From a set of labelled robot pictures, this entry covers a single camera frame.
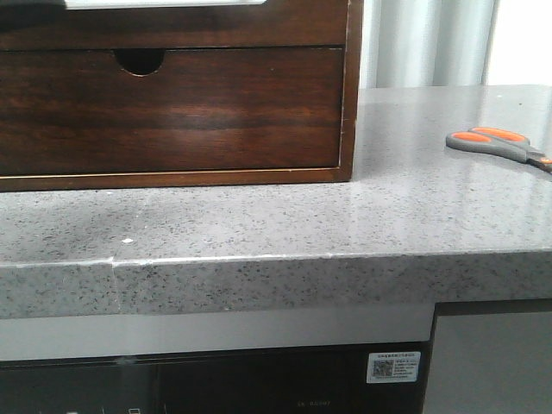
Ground orange and grey scissors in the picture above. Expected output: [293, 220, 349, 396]
[445, 127, 551, 173]

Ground dark wooden drawer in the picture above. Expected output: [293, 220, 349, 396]
[1, 47, 342, 175]

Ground dark wooden drawer cabinet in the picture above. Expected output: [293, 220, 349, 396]
[1, 1, 363, 191]

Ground black built-in oven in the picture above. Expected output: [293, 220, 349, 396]
[1, 342, 430, 413]

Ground white QR code sticker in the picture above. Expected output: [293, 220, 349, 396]
[367, 351, 422, 384]

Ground white curtain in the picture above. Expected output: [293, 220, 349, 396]
[360, 0, 499, 89]

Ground grey cabinet door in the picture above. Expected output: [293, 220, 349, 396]
[423, 299, 551, 413]

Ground white tray on cabinet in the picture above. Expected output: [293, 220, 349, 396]
[66, 0, 266, 10]

